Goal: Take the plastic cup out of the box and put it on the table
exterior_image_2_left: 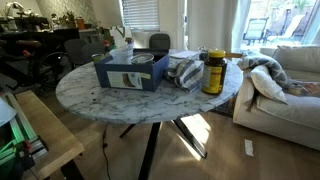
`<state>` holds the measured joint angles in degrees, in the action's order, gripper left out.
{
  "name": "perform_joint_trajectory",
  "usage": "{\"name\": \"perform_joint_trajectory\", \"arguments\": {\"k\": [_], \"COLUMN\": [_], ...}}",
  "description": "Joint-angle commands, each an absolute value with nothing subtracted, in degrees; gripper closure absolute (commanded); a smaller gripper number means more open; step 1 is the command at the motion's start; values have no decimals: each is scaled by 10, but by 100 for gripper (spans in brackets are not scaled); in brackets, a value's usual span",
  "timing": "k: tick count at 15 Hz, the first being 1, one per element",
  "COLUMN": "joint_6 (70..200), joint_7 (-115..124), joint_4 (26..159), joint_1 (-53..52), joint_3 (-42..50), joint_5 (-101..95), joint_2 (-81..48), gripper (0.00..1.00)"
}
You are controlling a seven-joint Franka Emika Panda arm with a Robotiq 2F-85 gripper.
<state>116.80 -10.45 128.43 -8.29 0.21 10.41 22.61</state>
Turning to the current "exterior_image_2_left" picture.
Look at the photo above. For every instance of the round marble table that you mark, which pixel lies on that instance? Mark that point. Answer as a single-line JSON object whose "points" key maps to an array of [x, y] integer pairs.
{"points": [[80, 93]]}

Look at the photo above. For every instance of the striped blue white cloth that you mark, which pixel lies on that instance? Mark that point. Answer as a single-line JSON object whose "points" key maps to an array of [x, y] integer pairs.
{"points": [[187, 74]]}

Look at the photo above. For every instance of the white cushion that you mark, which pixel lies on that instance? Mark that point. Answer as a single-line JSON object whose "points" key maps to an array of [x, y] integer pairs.
{"points": [[266, 85]]}

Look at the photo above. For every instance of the blue cardboard shoe box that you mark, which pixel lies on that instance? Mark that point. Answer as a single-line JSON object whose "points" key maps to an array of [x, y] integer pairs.
{"points": [[144, 75]]}

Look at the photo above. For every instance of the dark grey chair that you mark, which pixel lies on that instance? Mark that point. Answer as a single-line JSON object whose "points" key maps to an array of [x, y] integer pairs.
{"points": [[80, 52]]}

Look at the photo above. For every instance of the grey patterned blanket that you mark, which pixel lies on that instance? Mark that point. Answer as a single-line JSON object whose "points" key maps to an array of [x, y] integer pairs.
{"points": [[252, 59]]}

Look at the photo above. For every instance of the white curtain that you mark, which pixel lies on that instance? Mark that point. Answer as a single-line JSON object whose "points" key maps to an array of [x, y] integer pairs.
{"points": [[217, 24]]}

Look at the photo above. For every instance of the black office chair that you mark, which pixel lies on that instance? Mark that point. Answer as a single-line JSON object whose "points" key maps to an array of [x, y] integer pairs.
{"points": [[159, 41]]}

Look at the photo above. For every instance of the beige sofa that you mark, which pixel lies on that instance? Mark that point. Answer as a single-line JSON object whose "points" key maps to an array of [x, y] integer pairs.
{"points": [[297, 120]]}

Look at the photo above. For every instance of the brown hot sauce bottle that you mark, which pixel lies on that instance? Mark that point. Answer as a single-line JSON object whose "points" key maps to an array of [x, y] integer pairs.
{"points": [[106, 45]]}

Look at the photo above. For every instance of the clear plastic measuring cup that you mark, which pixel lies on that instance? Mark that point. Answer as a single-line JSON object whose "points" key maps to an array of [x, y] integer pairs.
{"points": [[123, 54]]}

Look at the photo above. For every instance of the silver metal tin can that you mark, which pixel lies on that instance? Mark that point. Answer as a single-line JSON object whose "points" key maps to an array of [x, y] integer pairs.
{"points": [[144, 58]]}

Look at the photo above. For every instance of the amber yellow-lidded vitamin bottle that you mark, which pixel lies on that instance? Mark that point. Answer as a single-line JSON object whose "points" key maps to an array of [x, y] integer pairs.
{"points": [[214, 72]]}

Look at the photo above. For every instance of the wooden bench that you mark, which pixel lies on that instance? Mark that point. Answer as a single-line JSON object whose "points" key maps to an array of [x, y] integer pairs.
{"points": [[62, 145]]}

